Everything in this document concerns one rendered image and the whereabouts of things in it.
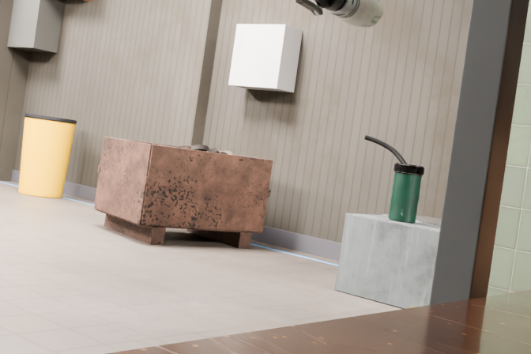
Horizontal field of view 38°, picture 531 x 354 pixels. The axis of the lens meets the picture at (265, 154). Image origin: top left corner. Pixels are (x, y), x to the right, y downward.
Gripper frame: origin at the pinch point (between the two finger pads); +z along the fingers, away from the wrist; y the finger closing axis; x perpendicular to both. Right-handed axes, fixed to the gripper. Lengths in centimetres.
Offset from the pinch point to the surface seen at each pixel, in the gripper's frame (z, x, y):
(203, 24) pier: -282, 308, -63
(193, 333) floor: -47, 67, 109
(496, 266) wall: -120, -13, 77
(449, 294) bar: 89, -93, 61
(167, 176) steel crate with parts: -180, 226, 58
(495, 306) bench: 93, -99, 60
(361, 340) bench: 117, -101, 60
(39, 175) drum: -244, 449, 70
